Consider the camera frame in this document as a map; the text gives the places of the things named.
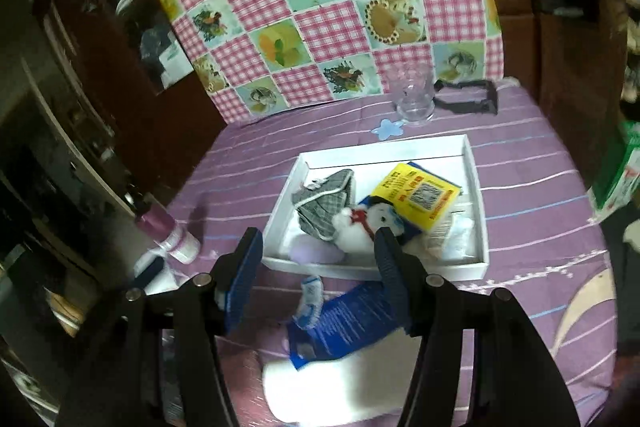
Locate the small blue white packet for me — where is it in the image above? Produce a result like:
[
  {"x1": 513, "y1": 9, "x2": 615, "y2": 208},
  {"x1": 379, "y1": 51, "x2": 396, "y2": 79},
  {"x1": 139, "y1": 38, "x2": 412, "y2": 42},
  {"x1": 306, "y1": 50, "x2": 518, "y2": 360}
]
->
[{"x1": 293, "y1": 277, "x2": 324, "y2": 331}]

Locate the lilac soft pillow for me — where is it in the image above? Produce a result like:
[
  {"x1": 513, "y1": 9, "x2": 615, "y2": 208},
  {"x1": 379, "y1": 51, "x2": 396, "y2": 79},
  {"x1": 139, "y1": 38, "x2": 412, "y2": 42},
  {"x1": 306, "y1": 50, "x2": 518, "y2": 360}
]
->
[{"x1": 288, "y1": 234, "x2": 345, "y2": 265}]

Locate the white foam block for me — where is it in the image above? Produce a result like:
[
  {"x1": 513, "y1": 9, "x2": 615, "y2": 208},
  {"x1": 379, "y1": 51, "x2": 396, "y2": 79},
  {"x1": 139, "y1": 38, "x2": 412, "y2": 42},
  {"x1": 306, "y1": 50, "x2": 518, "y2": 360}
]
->
[{"x1": 262, "y1": 329, "x2": 420, "y2": 426}]

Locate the blue plastic packet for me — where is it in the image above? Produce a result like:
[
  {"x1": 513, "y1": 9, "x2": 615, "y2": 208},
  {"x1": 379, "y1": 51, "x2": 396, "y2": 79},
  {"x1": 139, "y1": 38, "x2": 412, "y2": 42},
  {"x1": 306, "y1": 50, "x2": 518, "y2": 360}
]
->
[{"x1": 288, "y1": 281, "x2": 399, "y2": 371}]

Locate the grey plaid fabric pouch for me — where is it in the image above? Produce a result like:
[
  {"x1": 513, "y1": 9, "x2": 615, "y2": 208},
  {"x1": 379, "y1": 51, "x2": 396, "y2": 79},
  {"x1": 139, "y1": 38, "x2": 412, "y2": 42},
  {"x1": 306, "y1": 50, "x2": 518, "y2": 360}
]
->
[{"x1": 292, "y1": 169, "x2": 354, "y2": 242}]

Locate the clear packet with contents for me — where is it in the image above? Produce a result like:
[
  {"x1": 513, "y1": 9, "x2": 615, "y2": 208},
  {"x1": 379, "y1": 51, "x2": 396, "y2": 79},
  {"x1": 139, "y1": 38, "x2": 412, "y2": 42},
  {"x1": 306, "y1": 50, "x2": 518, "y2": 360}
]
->
[{"x1": 416, "y1": 207, "x2": 474, "y2": 262}]

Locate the white plush snowman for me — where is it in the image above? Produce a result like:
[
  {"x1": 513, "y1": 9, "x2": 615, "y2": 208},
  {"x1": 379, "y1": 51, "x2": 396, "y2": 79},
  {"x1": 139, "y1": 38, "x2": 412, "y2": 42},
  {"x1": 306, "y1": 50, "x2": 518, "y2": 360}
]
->
[{"x1": 332, "y1": 196, "x2": 406, "y2": 254}]

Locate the yellow tissue pack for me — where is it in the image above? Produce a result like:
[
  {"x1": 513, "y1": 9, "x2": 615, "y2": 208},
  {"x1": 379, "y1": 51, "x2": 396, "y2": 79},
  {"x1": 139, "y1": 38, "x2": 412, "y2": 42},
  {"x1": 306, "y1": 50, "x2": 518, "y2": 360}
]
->
[{"x1": 369, "y1": 162, "x2": 462, "y2": 232}]

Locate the white face mask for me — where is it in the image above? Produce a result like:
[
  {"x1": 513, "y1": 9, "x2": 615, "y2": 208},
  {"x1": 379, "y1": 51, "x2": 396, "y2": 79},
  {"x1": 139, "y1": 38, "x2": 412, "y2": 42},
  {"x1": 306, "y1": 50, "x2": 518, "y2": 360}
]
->
[{"x1": 128, "y1": 251, "x2": 188, "y2": 296}]

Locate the purple lidded bottle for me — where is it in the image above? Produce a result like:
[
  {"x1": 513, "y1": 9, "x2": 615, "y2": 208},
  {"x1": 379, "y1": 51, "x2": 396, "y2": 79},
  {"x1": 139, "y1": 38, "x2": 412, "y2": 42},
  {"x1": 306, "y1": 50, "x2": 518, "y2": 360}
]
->
[{"x1": 136, "y1": 202, "x2": 201, "y2": 265}]

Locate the purple striped tablecloth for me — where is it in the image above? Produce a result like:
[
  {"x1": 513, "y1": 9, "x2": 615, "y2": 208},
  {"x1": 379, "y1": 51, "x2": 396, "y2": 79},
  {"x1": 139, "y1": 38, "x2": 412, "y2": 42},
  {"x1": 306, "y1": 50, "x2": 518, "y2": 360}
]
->
[{"x1": 168, "y1": 79, "x2": 616, "y2": 421}]

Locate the green white carton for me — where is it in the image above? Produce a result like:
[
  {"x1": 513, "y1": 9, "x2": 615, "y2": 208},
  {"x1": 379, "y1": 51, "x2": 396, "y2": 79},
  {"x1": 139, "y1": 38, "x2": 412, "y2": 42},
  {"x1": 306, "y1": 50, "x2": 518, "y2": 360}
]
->
[{"x1": 588, "y1": 120, "x2": 639, "y2": 222}]

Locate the white shallow box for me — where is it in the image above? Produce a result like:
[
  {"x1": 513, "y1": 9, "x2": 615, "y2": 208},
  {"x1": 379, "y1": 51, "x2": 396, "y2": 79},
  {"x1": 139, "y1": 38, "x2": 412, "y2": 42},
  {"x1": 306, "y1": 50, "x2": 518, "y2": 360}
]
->
[{"x1": 262, "y1": 134, "x2": 489, "y2": 282}]

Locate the black clip holder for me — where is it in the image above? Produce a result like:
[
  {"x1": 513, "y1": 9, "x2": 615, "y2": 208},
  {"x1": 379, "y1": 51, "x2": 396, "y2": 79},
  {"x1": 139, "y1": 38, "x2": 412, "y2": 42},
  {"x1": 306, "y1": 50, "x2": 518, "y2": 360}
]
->
[{"x1": 432, "y1": 78, "x2": 500, "y2": 117}]

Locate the clear drinking glass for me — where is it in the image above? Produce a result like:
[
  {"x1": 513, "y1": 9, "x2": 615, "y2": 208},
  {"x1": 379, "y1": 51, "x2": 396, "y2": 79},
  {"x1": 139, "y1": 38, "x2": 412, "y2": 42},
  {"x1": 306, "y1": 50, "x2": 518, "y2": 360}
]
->
[{"x1": 385, "y1": 62, "x2": 435, "y2": 124}]

